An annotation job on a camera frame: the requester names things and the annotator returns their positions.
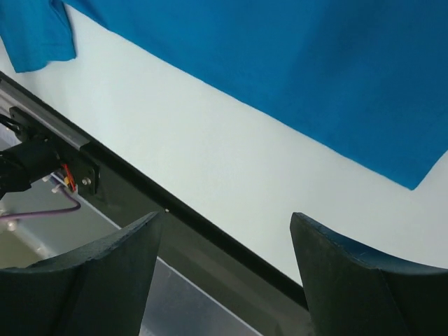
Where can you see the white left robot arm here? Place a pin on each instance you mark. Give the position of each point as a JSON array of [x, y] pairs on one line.
[[38, 154]]

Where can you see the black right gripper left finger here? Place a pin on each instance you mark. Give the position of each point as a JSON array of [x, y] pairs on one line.
[[100, 288]]

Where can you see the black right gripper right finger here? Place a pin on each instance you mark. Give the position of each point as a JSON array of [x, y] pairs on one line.
[[354, 289]]

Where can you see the blue polo t-shirt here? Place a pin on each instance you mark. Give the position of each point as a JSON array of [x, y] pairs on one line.
[[367, 79]]

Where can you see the aluminium side rail left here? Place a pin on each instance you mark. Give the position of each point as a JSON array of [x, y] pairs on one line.
[[43, 115]]

